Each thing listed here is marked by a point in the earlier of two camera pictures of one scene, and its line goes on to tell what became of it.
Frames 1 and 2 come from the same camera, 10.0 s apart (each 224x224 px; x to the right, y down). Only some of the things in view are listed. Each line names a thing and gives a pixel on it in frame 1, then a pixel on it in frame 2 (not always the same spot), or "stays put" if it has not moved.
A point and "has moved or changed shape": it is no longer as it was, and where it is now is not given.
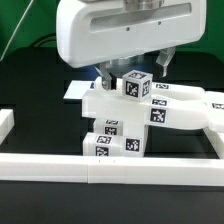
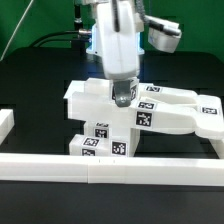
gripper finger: x=164 y=57 → x=122 y=90
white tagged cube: x=137 y=85 has moved or changed shape
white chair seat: x=133 y=138 → x=125 y=146
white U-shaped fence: x=104 y=169 stays put
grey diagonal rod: x=25 y=11 stays put
